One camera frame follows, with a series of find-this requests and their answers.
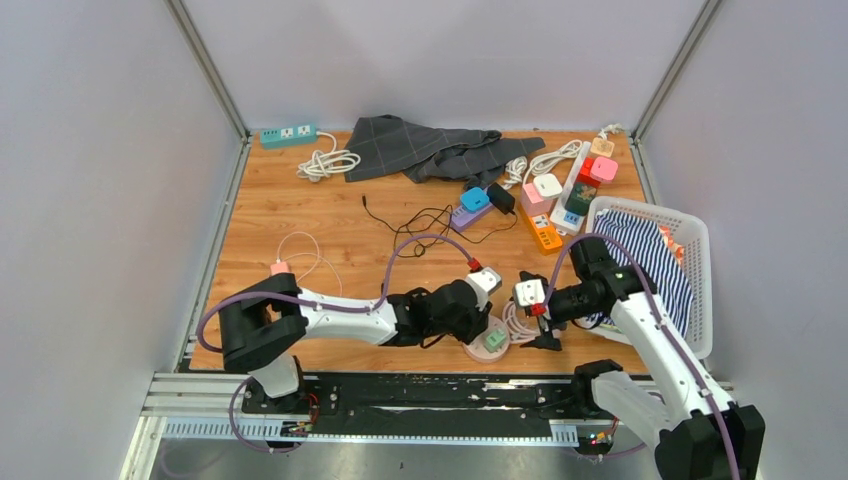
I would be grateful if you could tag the white square plug adapter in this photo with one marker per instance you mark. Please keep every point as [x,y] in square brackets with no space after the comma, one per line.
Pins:
[547,186]

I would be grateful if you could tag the teal power strip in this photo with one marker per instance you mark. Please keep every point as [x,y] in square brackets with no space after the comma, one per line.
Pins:
[285,137]

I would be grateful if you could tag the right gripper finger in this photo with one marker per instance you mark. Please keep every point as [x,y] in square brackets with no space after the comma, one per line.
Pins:
[545,341]
[526,276]

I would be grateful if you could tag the long white power strip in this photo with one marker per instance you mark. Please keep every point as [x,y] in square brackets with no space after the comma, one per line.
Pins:
[564,220]

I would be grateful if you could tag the round pink power socket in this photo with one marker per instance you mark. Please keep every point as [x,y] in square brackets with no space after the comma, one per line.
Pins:
[475,349]

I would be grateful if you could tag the pink USB charger plug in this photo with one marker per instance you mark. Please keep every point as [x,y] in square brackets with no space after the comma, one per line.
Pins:
[279,267]

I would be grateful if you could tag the pink cube socket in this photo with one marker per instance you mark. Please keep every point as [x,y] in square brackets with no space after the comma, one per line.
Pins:
[532,202]

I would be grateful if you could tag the beige tag adapter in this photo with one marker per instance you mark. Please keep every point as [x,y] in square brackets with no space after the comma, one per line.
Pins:
[601,147]

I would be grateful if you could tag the blue square plug adapter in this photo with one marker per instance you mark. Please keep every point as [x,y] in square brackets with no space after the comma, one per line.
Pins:
[474,199]

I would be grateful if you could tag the black power adapter brick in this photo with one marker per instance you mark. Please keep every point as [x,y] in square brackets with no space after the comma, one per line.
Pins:
[501,199]

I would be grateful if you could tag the blue white striped cloth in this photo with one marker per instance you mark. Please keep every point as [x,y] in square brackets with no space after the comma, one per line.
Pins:
[647,244]

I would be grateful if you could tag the black mounting base rail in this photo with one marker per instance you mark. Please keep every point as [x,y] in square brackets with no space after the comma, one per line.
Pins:
[426,404]

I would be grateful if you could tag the red plug adapter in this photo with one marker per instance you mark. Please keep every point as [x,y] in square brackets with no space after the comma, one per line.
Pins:
[584,175]

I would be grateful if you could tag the dark green plug adapter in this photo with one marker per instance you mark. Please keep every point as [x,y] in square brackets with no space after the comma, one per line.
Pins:
[579,199]

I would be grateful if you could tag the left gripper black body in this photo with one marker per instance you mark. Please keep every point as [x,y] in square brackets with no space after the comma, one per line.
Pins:
[467,326]

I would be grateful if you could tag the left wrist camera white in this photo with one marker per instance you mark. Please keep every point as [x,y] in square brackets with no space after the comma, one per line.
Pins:
[486,280]

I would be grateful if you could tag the orange power strip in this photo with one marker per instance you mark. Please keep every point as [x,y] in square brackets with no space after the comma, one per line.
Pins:
[544,234]

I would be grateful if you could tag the purple USB power strip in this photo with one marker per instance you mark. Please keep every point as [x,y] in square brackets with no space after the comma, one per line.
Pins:
[461,218]

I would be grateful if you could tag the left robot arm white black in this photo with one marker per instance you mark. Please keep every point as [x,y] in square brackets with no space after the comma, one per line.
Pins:
[260,324]

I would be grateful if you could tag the white plastic basket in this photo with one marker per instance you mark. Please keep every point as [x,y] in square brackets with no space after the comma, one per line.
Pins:
[688,238]

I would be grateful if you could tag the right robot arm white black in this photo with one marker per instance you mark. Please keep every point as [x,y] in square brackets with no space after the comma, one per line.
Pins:
[693,427]

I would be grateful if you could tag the pink square plug adapter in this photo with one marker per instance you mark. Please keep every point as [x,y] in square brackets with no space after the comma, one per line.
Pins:
[603,169]

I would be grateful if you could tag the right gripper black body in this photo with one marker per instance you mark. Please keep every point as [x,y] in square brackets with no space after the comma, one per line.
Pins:
[560,310]

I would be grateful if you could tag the dark grey checked cloth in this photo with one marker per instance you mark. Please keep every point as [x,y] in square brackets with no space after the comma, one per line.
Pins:
[388,144]

